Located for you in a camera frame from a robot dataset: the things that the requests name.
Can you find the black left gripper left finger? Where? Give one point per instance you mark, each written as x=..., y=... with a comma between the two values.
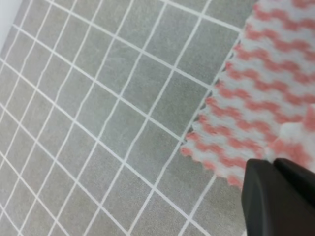
x=271, y=206

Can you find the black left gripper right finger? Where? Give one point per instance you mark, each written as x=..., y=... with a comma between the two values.
x=302, y=180

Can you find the pink white wavy towel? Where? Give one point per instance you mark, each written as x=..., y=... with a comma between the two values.
x=263, y=104

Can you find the grey grid tablecloth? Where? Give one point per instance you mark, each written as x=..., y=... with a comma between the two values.
x=96, y=97

